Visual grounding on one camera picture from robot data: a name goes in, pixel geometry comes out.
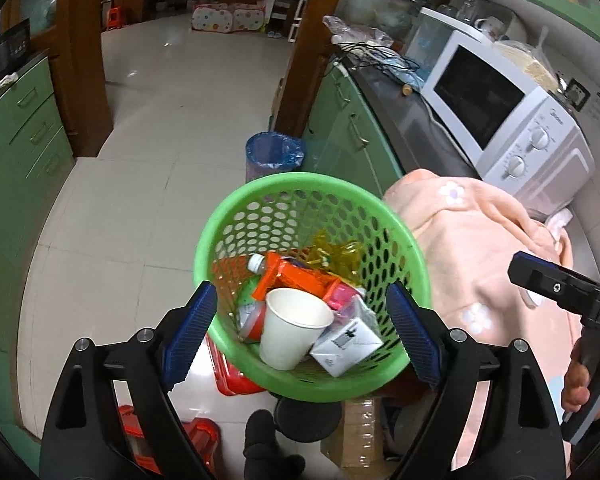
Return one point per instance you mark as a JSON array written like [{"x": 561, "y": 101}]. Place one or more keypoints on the orange bottle with white cap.
[{"x": 290, "y": 277}]

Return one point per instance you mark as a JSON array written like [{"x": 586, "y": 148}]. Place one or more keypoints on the green drawer cabinet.
[{"x": 15, "y": 170}]

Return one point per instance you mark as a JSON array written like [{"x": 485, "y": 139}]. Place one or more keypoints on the black round stool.
[{"x": 307, "y": 417}]

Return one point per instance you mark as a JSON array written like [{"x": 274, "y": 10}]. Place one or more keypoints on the pink flower print blanket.
[{"x": 480, "y": 270}]

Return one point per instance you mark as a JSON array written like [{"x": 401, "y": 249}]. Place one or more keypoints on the red snack packet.
[{"x": 230, "y": 270}]

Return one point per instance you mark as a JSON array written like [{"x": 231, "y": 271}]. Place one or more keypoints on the plastic bag of food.
[{"x": 527, "y": 60}]

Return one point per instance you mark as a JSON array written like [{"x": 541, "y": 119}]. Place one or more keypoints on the person's right hand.
[{"x": 576, "y": 377}]

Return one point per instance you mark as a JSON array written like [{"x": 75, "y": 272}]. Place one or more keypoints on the cardboard box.
[{"x": 355, "y": 432}]

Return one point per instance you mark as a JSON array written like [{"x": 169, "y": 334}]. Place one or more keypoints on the green plastic mesh basket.
[{"x": 300, "y": 182}]

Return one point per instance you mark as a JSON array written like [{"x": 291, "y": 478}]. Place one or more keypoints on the red cartoon print paper cup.
[{"x": 252, "y": 327}]

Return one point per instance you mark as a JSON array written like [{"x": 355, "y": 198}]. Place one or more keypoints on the pink white small cloth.
[{"x": 557, "y": 225}]

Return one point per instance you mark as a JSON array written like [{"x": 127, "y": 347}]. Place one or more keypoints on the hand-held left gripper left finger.
[{"x": 190, "y": 330}]

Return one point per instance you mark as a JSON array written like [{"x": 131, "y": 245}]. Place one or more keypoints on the white shelf rack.
[{"x": 290, "y": 12}]

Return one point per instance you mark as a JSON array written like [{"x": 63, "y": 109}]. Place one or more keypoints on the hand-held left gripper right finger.
[{"x": 415, "y": 335}]

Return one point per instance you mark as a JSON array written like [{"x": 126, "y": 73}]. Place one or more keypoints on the polka dot play tent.
[{"x": 227, "y": 17}]

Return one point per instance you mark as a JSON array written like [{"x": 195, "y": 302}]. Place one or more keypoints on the white microwave oven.
[{"x": 505, "y": 125}]

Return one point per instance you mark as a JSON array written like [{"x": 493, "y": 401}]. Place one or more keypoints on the white mug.
[{"x": 491, "y": 29}]

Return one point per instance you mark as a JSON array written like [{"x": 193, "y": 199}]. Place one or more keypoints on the small red stool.
[{"x": 114, "y": 17}]

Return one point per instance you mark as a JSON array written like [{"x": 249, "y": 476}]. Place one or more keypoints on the white paper cup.
[{"x": 285, "y": 340}]

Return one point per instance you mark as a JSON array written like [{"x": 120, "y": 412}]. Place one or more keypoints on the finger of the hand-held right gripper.
[{"x": 550, "y": 285}]

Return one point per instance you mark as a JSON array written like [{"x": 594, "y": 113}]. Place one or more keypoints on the clear plastic bag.
[{"x": 352, "y": 27}]

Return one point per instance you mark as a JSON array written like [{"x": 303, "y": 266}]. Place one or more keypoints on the red plastic container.
[
  {"x": 203, "y": 442},
  {"x": 227, "y": 377},
  {"x": 135, "y": 435}
]

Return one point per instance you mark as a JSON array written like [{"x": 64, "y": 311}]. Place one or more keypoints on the wall socket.
[{"x": 577, "y": 94}]

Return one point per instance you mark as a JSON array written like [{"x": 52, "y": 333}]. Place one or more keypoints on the blue lined trash bin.
[{"x": 272, "y": 157}]

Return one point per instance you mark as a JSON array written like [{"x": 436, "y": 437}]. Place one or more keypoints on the wooden pillar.
[
  {"x": 82, "y": 60},
  {"x": 305, "y": 45}
]

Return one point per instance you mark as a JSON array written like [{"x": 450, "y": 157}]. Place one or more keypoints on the white drink carton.
[{"x": 347, "y": 345}]

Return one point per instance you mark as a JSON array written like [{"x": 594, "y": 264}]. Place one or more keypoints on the light blue cloth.
[{"x": 400, "y": 69}]

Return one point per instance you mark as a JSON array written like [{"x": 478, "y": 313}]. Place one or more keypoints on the yellow crinkled wrapper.
[{"x": 330, "y": 255}]

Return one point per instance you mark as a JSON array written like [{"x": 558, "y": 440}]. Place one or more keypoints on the green counter cabinet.
[{"x": 350, "y": 125}]

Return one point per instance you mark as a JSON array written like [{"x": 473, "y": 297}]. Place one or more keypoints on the pink snack packet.
[{"x": 342, "y": 297}]

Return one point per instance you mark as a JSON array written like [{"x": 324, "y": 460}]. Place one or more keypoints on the black cooktop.
[{"x": 5, "y": 50}]

